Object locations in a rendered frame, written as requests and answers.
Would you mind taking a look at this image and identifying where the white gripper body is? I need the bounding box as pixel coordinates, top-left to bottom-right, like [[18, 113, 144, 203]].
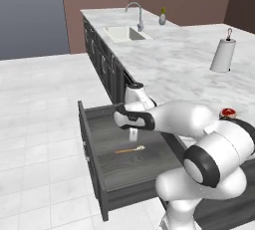
[[128, 126, 139, 143]]

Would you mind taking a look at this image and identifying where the wooden spoon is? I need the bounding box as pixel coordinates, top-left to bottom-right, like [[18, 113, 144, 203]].
[[114, 144, 146, 155]]

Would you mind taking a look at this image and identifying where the dark grey open drawer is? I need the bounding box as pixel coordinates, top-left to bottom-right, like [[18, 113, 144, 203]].
[[77, 100, 187, 222]]

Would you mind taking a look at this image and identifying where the dark grey cupboard run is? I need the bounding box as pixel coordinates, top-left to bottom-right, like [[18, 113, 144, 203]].
[[83, 16, 255, 230]]

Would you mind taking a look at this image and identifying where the red and white round item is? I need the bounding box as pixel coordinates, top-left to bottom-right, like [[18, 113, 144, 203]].
[[219, 107, 239, 119]]

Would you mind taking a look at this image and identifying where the white sink basin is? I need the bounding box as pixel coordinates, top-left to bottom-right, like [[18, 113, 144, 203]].
[[104, 25, 155, 45]]

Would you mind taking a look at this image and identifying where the silver curved tap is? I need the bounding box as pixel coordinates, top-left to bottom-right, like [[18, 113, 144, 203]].
[[125, 1, 145, 33]]

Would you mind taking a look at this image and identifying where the white paper towel roll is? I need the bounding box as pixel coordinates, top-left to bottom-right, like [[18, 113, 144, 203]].
[[209, 37, 237, 74]]

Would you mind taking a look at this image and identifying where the grey bottle with yellow top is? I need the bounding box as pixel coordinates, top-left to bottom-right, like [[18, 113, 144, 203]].
[[158, 6, 167, 26]]

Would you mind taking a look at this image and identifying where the drawer handle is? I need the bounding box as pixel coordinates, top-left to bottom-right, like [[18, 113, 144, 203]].
[[83, 140, 91, 162]]

